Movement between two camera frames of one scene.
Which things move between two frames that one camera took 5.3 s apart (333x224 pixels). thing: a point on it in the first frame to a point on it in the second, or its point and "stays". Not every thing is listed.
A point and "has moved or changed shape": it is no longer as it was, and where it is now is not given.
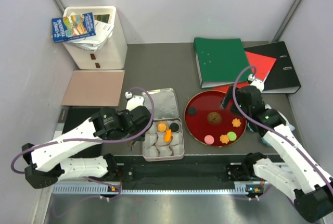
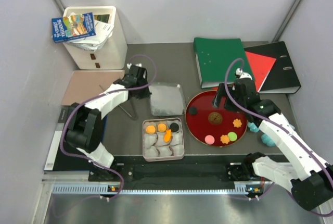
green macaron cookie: x=232 y=135 stays
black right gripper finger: x=227 y=96 to x=221 y=92
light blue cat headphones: x=264 y=141 stays
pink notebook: x=94 y=88 stays
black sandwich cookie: x=174 y=127 stays
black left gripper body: x=129 y=132 to x=142 y=93
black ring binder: x=282 y=78 stays
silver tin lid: x=163 y=103 has moved or changed shape
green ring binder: x=219 y=61 stays
